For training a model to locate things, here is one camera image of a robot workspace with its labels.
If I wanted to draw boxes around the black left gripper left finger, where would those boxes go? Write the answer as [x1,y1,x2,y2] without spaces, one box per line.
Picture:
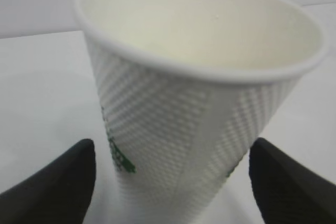
[1,139,96,223]

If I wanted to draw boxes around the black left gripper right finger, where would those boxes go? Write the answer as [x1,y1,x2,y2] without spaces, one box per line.
[249,137,335,223]

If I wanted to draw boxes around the white paper cup green logo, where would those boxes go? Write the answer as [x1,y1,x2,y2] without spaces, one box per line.
[73,0,328,223]

